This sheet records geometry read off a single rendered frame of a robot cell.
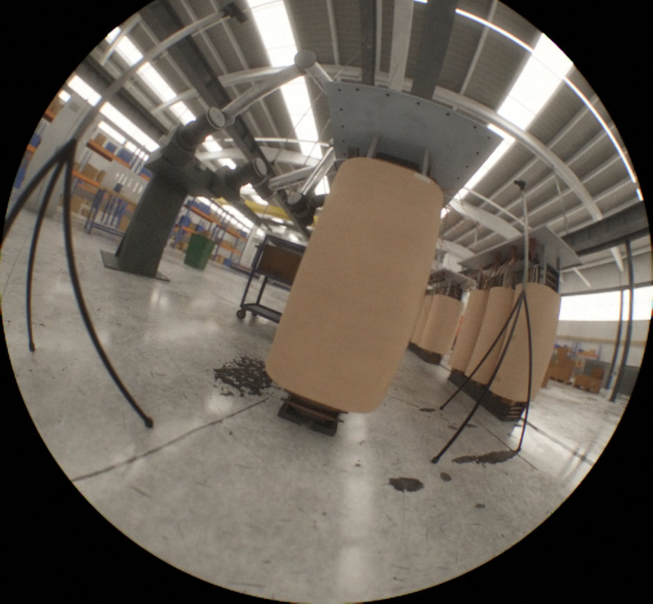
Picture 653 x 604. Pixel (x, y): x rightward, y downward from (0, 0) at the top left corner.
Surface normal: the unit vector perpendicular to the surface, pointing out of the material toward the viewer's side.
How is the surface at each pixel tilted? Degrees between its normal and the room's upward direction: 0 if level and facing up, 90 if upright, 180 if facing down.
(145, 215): 90
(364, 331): 90
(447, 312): 90
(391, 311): 90
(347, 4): 174
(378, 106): 180
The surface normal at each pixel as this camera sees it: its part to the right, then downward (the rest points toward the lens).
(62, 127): 0.93, 0.32
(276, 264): -0.03, -0.09
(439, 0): -0.33, 0.94
